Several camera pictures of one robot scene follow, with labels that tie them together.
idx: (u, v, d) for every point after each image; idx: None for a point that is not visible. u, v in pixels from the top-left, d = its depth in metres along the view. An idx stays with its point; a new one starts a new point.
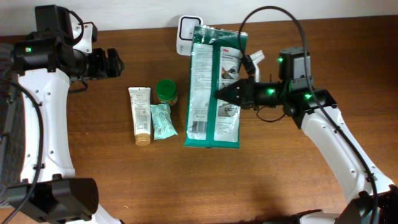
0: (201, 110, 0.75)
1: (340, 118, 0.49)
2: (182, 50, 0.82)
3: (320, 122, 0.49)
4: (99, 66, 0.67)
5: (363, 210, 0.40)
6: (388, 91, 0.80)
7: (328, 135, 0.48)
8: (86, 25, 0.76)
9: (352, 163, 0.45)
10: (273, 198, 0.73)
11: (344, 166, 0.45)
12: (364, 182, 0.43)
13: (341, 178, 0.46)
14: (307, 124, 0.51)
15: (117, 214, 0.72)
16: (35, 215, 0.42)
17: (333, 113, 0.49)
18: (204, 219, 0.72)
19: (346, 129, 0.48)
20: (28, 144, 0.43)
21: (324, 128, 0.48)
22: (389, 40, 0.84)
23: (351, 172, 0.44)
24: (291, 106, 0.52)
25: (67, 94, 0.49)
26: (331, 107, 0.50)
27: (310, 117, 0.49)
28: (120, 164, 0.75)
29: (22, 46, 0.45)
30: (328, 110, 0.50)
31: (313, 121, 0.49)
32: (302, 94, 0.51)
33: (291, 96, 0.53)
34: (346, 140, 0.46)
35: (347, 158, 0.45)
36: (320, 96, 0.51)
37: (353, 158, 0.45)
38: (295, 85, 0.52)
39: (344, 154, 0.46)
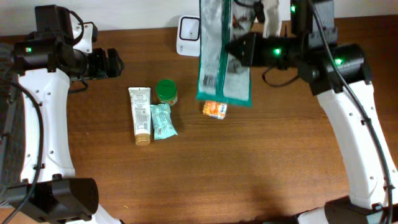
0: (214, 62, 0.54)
1: (371, 104, 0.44)
2: (182, 50, 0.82)
3: (346, 112, 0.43)
4: (99, 67, 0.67)
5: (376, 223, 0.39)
6: (389, 91, 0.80)
7: (352, 126, 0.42)
8: (87, 25, 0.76)
9: (374, 168, 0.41)
10: (273, 198, 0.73)
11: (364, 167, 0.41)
12: (380, 190, 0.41)
13: (353, 178, 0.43)
14: (327, 100, 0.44)
15: (118, 214, 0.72)
16: (35, 216, 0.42)
17: (362, 99, 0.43)
18: (204, 219, 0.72)
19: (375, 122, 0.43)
20: (28, 144, 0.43)
21: (351, 117, 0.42)
22: (390, 40, 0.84)
23: (369, 176, 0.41)
24: (313, 68, 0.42)
25: (67, 94, 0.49)
26: (364, 84, 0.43)
27: (338, 92, 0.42)
28: (120, 163, 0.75)
29: (22, 46, 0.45)
30: (359, 90, 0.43)
31: (337, 102, 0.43)
32: (329, 54, 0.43)
33: (314, 53, 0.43)
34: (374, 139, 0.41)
35: (370, 160, 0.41)
36: (348, 57, 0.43)
37: (375, 160, 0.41)
38: (314, 44, 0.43)
39: (365, 154, 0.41)
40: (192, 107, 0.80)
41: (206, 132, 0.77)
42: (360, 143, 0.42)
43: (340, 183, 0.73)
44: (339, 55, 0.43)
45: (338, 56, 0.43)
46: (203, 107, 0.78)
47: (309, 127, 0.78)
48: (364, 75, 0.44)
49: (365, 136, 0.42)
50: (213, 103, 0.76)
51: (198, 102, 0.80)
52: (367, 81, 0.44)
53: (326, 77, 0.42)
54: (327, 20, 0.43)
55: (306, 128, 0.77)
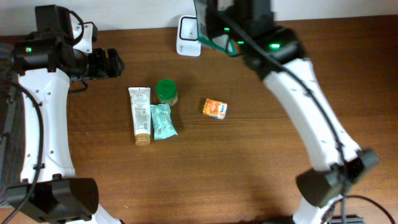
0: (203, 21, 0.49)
1: (310, 77, 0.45)
2: (182, 50, 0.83)
3: (289, 88, 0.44)
4: (99, 66, 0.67)
5: (331, 180, 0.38)
6: (390, 90, 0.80)
7: (297, 100, 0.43)
8: (86, 25, 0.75)
9: (322, 132, 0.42)
10: (273, 198, 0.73)
11: (313, 134, 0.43)
12: (333, 150, 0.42)
13: (310, 147, 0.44)
14: (270, 82, 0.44)
15: (117, 214, 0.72)
16: (35, 216, 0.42)
17: (301, 71, 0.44)
18: (204, 219, 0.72)
19: (316, 93, 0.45)
20: (28, 144, 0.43)
21: (293, 92, 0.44)
22: (390, 39, 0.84)
23: (320, 140, 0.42)
24: (254, 58, 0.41)
25: (67, 93, 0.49)
26: (301, 60, 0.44)
27: (276, 75, 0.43)
28: (120, 163, 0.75)
29: (22, 46, 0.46)
30: (298, 65, 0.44)
31: (280, 81, 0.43)
32: (267, 40, 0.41)
33: (255, 44, 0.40)
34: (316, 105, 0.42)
35: (317, 126, 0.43)
36: (285, 40, 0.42)
37: (322, 124, 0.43)
38: (253, 32, 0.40)
39: (313, 121, 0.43)
40: (192, 108, 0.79)
41: (206, 132, 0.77)
42: (306, 114, 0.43)
43: None
44: (276, 40, 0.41)
45: (274, 43, 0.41)
46: (203, 107, 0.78)
47: None
48: (303, 54, 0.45)
49: (310, 109, 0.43)
50: (213, 103, 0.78)
51: (198, 102, 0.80)
52: (304, 58, 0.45)
53: (267, 65, 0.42)
54: (265, 8, 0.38)
55: None
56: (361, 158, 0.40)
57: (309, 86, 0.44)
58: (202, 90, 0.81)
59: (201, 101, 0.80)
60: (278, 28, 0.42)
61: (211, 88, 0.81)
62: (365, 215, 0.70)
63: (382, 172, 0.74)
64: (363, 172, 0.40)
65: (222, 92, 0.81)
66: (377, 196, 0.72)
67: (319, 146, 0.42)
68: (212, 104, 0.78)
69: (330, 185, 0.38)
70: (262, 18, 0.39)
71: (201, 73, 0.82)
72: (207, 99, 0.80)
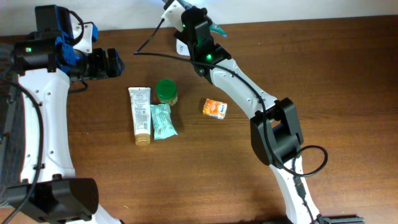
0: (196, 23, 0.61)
1: (235, 64, 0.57)
2: (182, 50, 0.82)
3: (221, 71, 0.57)
4: (99, 66, 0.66)
5: (259, 123, 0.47)
6: (389, 91, 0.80)
7: (227, 81, 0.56)
8: (87, 25, 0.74)
9: (247, 95, 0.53)
10: (273, 198, 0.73)
11: (242, 99, 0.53)
12: (256, 104, 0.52)
13: (245, 110, 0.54)
14: (214, 79, 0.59)
15: (117, 214, 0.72)
16: (35, 216, 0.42)
17: (226, 63, 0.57)
18: (204, 219, 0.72)
19: (241, 72, 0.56)
20: (28, 144, 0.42)
21: (223, 77, 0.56)
22: (388, 41, 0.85)
23: (247, 100, 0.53)
24: (200, 67, 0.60)
25: (67, 94, 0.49)
26: (227, 60, 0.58)
27: (212, 72, 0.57)
28: (120, 163, 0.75)
29: (22, 46, 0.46)
30: (224, 62, 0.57)
31: (216, 74, 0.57)
32: (205, 54, 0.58)
33: (200, 58, 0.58)
34: (239, 79, 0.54)
35: (242, 93, 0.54)
36: (219, 53, 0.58)
37: (245, 89, 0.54)
38: (198, 50, 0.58)
39: (239, 90, 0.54)
40: (192, 108, 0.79)
41: (206, 132, 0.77)
42: (235, 86, 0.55)
43: (341, 183, 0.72)
44: (210, 52, 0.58)
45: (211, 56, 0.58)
46: (203, 107, 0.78)
47: (310, 127, 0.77)
48: (227, 55, 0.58)
49: (236, 84, 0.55)
50: (213, 103, 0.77)
51: (198, 102, 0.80)
52: (229, 58, 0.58)
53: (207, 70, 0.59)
54: (204, 34, 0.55)
55: (306, 128, 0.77)
56: (280, 103, 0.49)
57: (235, 71, 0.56)
58: (202, 90, 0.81)
59: (201, 101, 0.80)
60: (216, 46, 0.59)
61: (211, 88, 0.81)
62: (365, 215, 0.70)
63: (382, 172, 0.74)
64: (288, 119, 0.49)
65: (222, 92, 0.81)
66: (377, 197, 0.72)
67: (247, 104, 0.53)
68: (212, 104, 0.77)
69: (258, 127, 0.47)
70: (202, 41, 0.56)
71: None
72: (207, 99, 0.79)
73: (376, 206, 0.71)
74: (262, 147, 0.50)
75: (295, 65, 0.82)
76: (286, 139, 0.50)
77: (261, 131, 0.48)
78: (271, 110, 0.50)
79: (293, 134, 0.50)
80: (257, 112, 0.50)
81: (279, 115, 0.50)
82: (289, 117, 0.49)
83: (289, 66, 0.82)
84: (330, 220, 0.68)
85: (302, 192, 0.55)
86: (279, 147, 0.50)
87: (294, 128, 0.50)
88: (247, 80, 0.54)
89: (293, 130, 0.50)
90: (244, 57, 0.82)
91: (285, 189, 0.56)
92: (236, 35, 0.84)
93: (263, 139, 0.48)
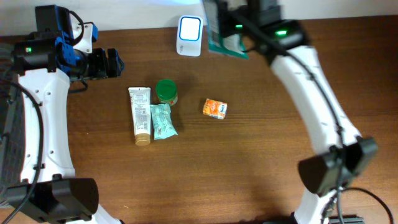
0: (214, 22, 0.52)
1: (314, 62, 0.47)
2: (182, 50, 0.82)
3: (293, 69, 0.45)
4: (99, 66, 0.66)
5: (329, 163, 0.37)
6: (390, 90, 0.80)
7: (298, 81, 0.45)
8: (87, 25, 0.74)
9: (323, 116, 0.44)
10: (273, 198, 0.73)
11: (313, 117, 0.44)
12: (334, 136, 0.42)
13: (313, 134, 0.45)
14: (277, 65, 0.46)
15: (117, 214, 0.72)
16: (35, 215, 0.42)
17: (308, 56, 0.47)
18: (204, 219, 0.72)
19: (319, 73, 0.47)
20: (28, 144, 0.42)
21: (295, 74, 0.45)
22: (388, 40, 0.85)
23: (320, 123, 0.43)
24: (262, 43, 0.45)
25: (67, 94, 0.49)
26: (303, 47, 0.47)
27: (284, 60, 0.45)
28: (120, 163, 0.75)
29: (22, 46, 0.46)
30: (300, 50, 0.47)
31: (286, 65, 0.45)
32: (273, 28, 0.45)
33: (264, 30, 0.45)
34: (318, 88, 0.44)
35: (317, 110, 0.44)
36: (291, 28, 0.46)
37: (322, 102, 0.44)
38: (263, 21, 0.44)
39: (314, 101, 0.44)
40: (192, 107, 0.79)
41: (206, 132, 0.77)
42: (309, 95, 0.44)
43: None
44: (283, 27, 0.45)
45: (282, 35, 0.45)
46: (203, 107, 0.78)
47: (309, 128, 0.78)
48: (306, 42, 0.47)
49: (311, 90, 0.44)
50: (213, 103, 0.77)
51: (198, 102, 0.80)
52: (307, 48, 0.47)
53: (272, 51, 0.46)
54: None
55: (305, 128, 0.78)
56: (361, 143, 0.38)
57: (314, 71, 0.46)
58: (202, 90, 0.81)
59: (201, 101, 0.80)
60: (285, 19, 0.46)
61: (211, 88, 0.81)
62: (365, 215, 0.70)
63: (382, 172, 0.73)
64: (364, 162, 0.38)
65: (222, 92, 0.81)
66: (377, 197, 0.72)
67: (321, 130, 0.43)
68: (212, 104, 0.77)
69: (328, 168, 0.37)
70: (270, 9, 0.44)
71: (201, 73, 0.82)
72: (207, 99, 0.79)
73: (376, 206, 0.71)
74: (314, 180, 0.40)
75: None
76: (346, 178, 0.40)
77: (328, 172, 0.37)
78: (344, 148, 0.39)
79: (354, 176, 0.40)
80: (333, 147, 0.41)
81: (352, 152, 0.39)
82: (366, 160, 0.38)
83: None
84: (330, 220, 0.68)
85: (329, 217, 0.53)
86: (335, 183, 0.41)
87: (362, 168, 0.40)
88: (326, 94, 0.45)
89: (361, 170, 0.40)
90: None
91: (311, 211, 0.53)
92: None
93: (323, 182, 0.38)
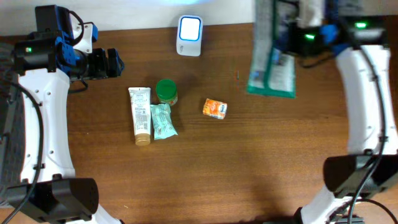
0: (265, 59, 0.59)
1: (384, 66, 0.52)
2: (182, 50, 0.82)
3: (360, 65, 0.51)
4: (99, 66, 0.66)
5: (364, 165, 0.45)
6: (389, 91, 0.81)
7: (362, 81, 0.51)
8: (87, 25, 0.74)
9: (372, 119, 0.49)
10: (273, 198, 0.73)
11: (362, 119, 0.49)
12: (376, 142, 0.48)
13: (354, 129, 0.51)
14: (344, 55, 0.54)
15: (117, 214, 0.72)
16: (35, 215, 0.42)
17: (377, 56, 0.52)
18: (204, 219, 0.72)
19: (384, 78, 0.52)
20: (28, 144, 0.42)
21: (360, 71, 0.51)
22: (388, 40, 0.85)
23: (367, 126, 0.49)
24: (356, 30, 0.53)
25: (67, 94, 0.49)
26: (380, 49, 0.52)
27: (354, 55, 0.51)
28: (120, 163, 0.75)
29: (22, 46, 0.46)
30: (374, 51, 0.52)
31: (354, 59, 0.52)
32: (353, 21, 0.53)
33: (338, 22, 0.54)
34: (377, 91, 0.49)
35: (367, 112, 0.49)
36: (372, 23, 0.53)
37: (375, 106, 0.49)
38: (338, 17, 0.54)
39: (367, 100, 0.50)
40: (192, 108, 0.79)
41: (206, 132, 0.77)
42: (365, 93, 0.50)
43: None
44: (362, 22, 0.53)
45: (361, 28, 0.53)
46: (203, 107, 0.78)
47: (309, 128, 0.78)
48: (384, 42, 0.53)
49: (370, 91, 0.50)
50: (213, 103, 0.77)
51: (198, 102, 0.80)
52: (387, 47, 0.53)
53: (346, 37, 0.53)
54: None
55: (305, 128, 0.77)
56: None
57: (379, 77, 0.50)
58: (202, 90, 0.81)
59: (201, 101, 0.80)
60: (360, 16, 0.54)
61: (211, 88, 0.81)
62: (364, 215, 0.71)
63: None
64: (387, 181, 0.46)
65: (222, 92, 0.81)
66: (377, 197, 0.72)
67: (364, 129, 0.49)
68: (212, 104, 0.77)
69: (357, 168, 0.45)
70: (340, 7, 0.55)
71: (201, 73, 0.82)
72: (207, 99, 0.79)
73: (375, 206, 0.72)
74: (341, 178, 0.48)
75: None
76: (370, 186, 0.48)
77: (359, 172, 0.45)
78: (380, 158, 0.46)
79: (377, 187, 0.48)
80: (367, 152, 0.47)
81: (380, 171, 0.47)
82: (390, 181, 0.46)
83: None
84: None
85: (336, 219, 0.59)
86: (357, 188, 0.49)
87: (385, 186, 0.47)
88: (383, 101, 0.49)
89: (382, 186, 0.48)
90: (244, 57, 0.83)
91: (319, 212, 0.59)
92: (235, 34, 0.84)
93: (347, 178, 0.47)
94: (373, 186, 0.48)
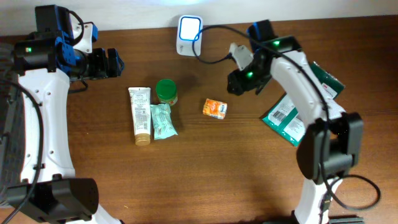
0: (290, 109, 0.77)
1: (303, 60, 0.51)
2: (182, 50, 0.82)
3: (299, 62, 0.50)
4: (99, 66, 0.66)
5: (317, 131, 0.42)
6: (388, 92, 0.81)
7: (290, 74, 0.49)
8: (87, 25, 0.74)
9: (311, 96, 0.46)
10: (273, 198, 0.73)
11: (303, 99, 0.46)
12: (320, 111, 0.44)
13: (303, 113, 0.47)
14: (274, 70, 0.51)
15: (118, 214, 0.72)
16: (35, 216, 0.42)
17: (296, 58, 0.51)
18: (204, 219, 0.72)
19: (308, 70, 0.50)
20: (28, 144, 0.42)
21: (288, 69, 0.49)
22: (390, 40, 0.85)
23: (310, 102, 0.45)
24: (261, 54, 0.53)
25: (67, 94, 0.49)
26: (297, 51, 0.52)
27: (278, 60, 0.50)
28: (120, 163, 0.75)
29: (22, 46, 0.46)
30: (294, 54, 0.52)
31: (281, 64, 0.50)
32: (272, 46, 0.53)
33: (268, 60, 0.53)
34: (306, 76, 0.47)
35: (307, 93, 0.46)
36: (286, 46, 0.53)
37: (309, 86, 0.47)
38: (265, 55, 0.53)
39: (302, 86, 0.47)
40: (192, 107, 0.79)
41: (206, 132, 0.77)
42: (298, 81, 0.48)
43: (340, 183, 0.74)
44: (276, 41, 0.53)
45: (277, 40, 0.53)
46: (203, 107, 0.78)
47: None
48: (300, 49, 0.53)
49: (302, 81, 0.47)
50: (213, 103, 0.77)
51: (198, 102, 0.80)
52: (298, 50, 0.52)
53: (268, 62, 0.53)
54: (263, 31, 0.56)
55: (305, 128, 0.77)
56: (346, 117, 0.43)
57: (303, 66, 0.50)
58: (202, 90, 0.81)
59: (201, 101, 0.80)
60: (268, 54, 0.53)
61: (211, 88, 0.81)
62: (365, 215, 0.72)
63: (381, 172, 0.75)
64: (351, 137, 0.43)
65: (222, 92, 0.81)
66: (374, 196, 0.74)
67: (309, 108, 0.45)
68: (212, 104, 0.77)
69: (316, 136, 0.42)
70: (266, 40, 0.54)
71: (201, 73, 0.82)
72: (207, 99, 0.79)
73: (374, 206, 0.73)
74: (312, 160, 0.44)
75: None
76: (340, 162, 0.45)
77: (318, 141, 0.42)
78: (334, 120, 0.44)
79: (347, 154, 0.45)
80: (319, 119, 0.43)
81: (340, 130, 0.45)
82: (352, 135, 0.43)
83: None
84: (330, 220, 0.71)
85: (326, 208, 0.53)
86: (328, 168, 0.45)
87: (354, 149, 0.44)
88: (314, 81, 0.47)
89: (351, 150, 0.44)
90: None
91: (308, 213, 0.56)
92: (235, 34, 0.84)
93: (316, 152, 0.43)
94: (342, 158, 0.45)
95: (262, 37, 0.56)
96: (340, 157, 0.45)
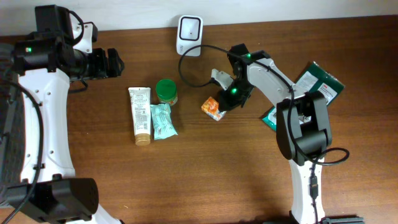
0: None
1: (273, 62, 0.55)
2: (182, 50, 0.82)
3: (268, 63, 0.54)
4: (99, 66, 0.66)
5: (283, 108, 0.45)
6: (388, 92, 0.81)
7: (262, 75, 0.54)
8: (87, 25, 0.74)
9: (280, 86, 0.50)
10: (273, 198, 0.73)
11: (273, 91, 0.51)
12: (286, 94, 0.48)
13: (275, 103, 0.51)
14: (250, 75, 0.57)
15: (118, 214, 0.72)
16: (35, 215, 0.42)
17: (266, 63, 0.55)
18: (204, 219, 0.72)
19: (277, 70, 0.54)
20: (27, 144, 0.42)
21: (260, 71, 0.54)
22: (389, 40, 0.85)
23: (278, 91, 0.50)
24: (238, 65, 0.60)
25: (67, 94, 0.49)
26: (265, 58, 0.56)
27: (250, 67, 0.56)
28: (120, 163, 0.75)
29: (22, 46, 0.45)
30: (262, 60, 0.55)
31: (254, 70, 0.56)
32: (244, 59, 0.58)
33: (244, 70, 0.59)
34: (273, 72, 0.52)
35: (275, 84, 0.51)
36: (257, 56, 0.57)
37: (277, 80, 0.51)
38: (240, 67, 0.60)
39: (272, 82, 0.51)
40: (192, 107, 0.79)
41: (206, 131, 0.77)
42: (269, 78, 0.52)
43: (340, 183, 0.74)
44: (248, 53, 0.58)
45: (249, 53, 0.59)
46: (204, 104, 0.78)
47: None
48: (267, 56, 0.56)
49: (272, 77, 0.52)
50: (213, 104, 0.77)
51: (198, 102, 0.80)
52: (268, 56, 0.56)
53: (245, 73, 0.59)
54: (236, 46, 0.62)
55: None
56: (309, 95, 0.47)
57: (272, 67, 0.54)
58: (202, 90, 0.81)
59: (201, 101, 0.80)
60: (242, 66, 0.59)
61: (211, 88, 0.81)
62: (364, 215, 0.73)
63: (380, 172, 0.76)
64: (318, 112, 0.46)
65: None
66: (373, 196, 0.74)
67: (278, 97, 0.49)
68: (212, 104, 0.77)
69: (283, 112, 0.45)
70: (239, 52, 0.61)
71: (201, 73, 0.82)
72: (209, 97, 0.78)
73: (373, 206, 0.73)
74: (286, 139, 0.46)
75: (294, 66, 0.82)
76: (314, 139, 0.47)
77: (285, 116, 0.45)
78: (300, 100, 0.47)
79: (321, 131, 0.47)
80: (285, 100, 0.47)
81: (309, 110, 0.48)
82: (319, 111, 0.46)
83: (288, 68, 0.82)
84: (330, 220, 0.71)
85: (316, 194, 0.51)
86: (304, 145, 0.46)
87: (323, 124, 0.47)
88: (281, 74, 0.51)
89: (321, 125, 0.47)
90: None
91: (301, 211, 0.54)
92: (235, 35, 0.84)
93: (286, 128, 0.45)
94: (316, 135, 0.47)
95: (238, 50, 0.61)
96: (314, 135, 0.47)
